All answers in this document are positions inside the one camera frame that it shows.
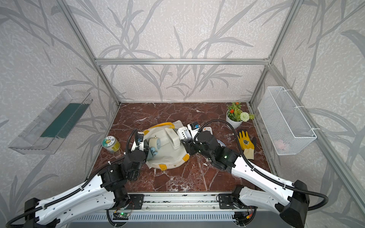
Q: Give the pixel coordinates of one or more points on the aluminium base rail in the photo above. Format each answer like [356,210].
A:
[179,202]

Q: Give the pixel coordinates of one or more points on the white digital paw clock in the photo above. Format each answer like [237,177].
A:
[208,129]

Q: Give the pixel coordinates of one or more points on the white cube digital clock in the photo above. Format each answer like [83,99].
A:
[184,133]

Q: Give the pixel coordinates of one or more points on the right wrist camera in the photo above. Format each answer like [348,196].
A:
[193,128]

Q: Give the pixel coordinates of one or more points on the yellow work glove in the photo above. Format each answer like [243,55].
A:
[246,145]

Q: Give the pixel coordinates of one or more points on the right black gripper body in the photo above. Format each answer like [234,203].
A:
[193,148]

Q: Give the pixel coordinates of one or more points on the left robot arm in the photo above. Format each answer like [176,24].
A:
[110,177]

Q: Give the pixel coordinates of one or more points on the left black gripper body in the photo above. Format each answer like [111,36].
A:
[136,175]

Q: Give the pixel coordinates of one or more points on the potted artificial flower plant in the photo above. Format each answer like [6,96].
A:
[235,116]

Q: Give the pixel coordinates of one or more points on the white canvas tote bag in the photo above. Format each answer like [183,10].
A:
[167,157]

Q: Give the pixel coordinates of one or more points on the clear plastic wall shelf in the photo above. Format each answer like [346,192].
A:
[48,131]

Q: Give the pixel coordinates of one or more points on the blue twin bell alarm clock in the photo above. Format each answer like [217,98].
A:
[154,146]

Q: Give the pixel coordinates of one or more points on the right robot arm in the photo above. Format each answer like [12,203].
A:
[295,213]

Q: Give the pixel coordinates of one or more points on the white wire mesh basket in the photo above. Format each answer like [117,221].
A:
[287,127]

